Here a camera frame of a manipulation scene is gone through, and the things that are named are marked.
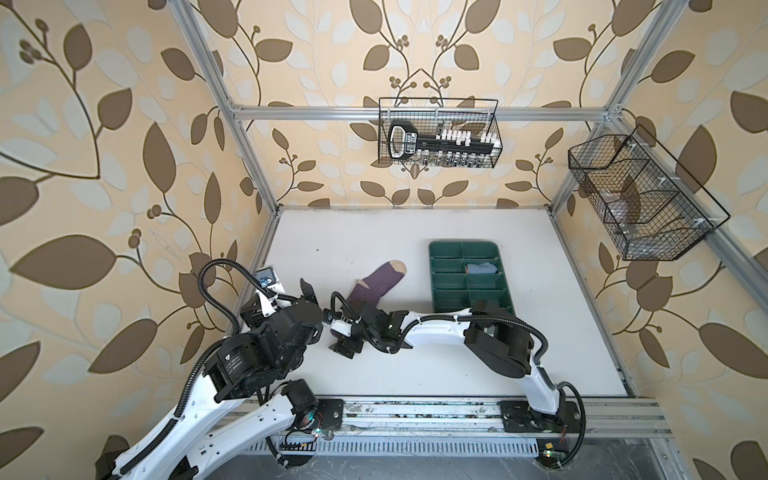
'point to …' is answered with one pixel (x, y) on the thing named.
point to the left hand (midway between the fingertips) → (289, 290)
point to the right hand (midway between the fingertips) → (336, 331)
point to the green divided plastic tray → (465, 272)
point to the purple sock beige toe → (368, 291)
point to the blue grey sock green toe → (481, 268)
